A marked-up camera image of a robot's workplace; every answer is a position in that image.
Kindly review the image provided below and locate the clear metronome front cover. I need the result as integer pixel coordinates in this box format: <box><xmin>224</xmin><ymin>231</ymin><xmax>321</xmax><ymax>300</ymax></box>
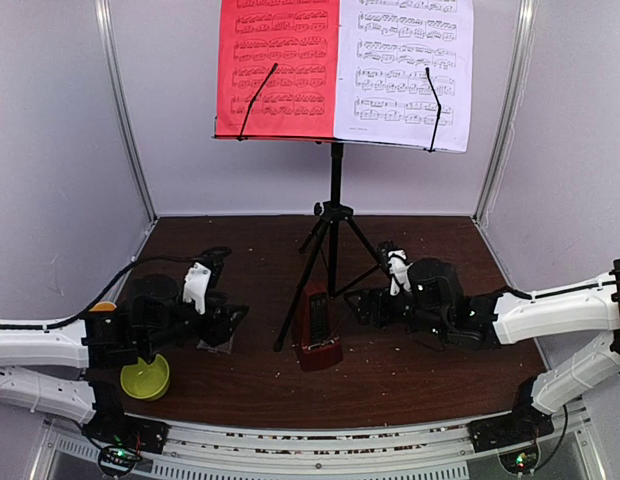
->
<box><xmin>196</xmin><ymin>316</ymin><xmax>236</xmax><ymax>354</ymax></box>

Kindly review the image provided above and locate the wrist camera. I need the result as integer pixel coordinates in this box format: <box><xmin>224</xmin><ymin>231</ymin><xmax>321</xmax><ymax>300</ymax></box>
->
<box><xmin>182</xmin><ymin>246</ymin><xmax>232</xmax><ymax>315</ymax></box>
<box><xmin>378</xmin><ymin>241</ymin><xmax>412</xmax><ymax>296</ymax></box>

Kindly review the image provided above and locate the red sheet music page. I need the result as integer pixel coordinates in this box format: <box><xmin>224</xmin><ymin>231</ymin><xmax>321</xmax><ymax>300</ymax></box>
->
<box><xmin>215</xmin><ymin>0</ymin><xmax>340</xmax><ymax>139</ymax></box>

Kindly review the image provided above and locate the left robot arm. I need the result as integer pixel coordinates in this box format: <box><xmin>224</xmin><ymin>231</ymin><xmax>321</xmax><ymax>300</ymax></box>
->
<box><xmin>0</xmin><ymin>264</ymin><xmax>249</xmax><ymax>444</ymax></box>

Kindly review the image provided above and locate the white sheet music page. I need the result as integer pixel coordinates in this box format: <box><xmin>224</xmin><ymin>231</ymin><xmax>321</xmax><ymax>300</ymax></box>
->
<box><xmin>334</xmin><ymin>0</ymin><xmax>474</xmax><ymax>153</ymax></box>

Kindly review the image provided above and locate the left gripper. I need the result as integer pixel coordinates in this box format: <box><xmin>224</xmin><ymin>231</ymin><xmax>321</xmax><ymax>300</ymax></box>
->
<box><xmin>142</xmin><ymin>291</ymin><xmax>248</xmax><ymax>357</ymax></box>

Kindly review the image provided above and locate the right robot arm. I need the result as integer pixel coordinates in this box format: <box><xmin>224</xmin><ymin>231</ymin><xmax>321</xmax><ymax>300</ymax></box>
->
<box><xmin>344</xmin><ymin>251</ymin><xmax>620</xmax><ymax>442</ymax></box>

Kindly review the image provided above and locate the black music stand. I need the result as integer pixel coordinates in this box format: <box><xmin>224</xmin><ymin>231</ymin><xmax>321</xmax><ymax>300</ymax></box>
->
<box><xmin>212</xmin><ymin>59</ymin><xmax>454</xmax><ymax>354</ymax></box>

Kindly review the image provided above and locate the right aluminium frame post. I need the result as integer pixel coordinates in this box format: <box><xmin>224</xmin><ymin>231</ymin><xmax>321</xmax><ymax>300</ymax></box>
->
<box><xmin>474</xmin><ymin>0</ymin><xmax>539</xmax><ymax>230</ymax></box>

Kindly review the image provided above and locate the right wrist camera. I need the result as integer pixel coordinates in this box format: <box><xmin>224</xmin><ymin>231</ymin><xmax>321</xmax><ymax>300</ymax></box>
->
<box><xmin>378</xmin><ymin>241</ymin><xmax>412</xmax><ymax>296</ymax></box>

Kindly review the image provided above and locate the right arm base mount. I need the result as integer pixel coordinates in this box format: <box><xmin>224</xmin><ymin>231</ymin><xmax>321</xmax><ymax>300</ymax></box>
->
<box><xmin>468</xmin><ymin>378</ymin><xmax>554</xmax><ymax>476</ymax></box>

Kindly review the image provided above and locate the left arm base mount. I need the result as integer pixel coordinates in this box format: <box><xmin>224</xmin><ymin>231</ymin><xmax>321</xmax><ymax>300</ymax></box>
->
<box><xmin>79</xmin><ymin>381</ymin><xmax>169</xmax><ymax>479</ymax></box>

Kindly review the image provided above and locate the front aluminium rail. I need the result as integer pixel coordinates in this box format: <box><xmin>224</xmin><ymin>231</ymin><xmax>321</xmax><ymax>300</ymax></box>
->
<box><xmin>32</xmin><ymin>394</ymin><xmax>606</xmax><ymax>480</ymax></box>

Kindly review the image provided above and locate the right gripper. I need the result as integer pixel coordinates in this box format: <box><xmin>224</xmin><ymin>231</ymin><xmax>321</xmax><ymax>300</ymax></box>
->
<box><xmin>344</xmin><ymin>283</ymin><xmax>449</xmax><ymax>340</ymax></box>

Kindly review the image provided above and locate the patterned mug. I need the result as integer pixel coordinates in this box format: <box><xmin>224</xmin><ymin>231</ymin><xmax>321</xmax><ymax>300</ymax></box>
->
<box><xmin>89</xmin><ymin>301</ymin><xmax>117</xmax><ymax>313</ymax></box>

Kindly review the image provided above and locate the left aluminium frame post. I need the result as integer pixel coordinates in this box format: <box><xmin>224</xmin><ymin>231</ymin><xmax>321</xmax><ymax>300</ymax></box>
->
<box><xmin>94</xmin><ymin>0</ymin><xmax>157</xmax><ymax>223</ymax></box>

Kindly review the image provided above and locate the wooden metronome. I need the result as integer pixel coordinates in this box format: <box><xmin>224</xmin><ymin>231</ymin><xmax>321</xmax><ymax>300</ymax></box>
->
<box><xmin>292</xmin><ymin>282</ymin><xmax>343</xmax><ymax>372</ymax></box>

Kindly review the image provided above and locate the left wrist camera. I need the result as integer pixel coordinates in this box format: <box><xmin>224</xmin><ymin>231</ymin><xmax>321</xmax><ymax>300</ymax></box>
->
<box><xmin>182</xmin><ymin>246</ymin><xmax>232</xmax><ymax>315</ymax></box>

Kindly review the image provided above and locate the aluminium frame post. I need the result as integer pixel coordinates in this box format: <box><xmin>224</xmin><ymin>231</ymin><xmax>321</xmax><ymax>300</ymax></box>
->
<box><xmin>94</xmin><ymin>0</ymin><xmax>157</xmax><ymax>223</ymax></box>
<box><xmin>474</xmin><ymin>0</ymin><xmax>539</xmax><ymax>230</ymax></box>

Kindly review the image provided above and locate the green bowl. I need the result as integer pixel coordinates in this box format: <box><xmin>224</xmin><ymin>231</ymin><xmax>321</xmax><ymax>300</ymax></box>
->
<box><xmin>119</xmin><ymin>354</ymin><xmax>171</xmax><ymax>402</ymax></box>

